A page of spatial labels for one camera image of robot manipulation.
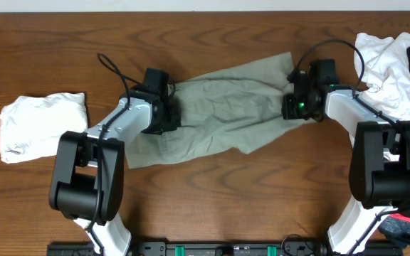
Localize khaki green shorts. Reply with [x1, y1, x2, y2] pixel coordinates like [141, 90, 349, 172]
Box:
[125, 52, 305, 169]

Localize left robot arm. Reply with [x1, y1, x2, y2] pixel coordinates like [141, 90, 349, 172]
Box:
[47, 68, 181, 255]

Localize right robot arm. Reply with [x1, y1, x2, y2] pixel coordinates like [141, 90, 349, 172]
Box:
[282, 59, 410, 255]

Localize crumpled white shirt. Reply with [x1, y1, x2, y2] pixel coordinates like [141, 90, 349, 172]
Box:
[354, 32, 410, 121]

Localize folded white cloth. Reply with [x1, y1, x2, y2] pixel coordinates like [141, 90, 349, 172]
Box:
[0, 92, 88, 164]

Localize red and navy garment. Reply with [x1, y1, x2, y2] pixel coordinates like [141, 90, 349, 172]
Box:
[378, 213, 410, 248]

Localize black mounting rail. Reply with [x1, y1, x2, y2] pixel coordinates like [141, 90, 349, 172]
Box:
[46, 239, 404, 256]

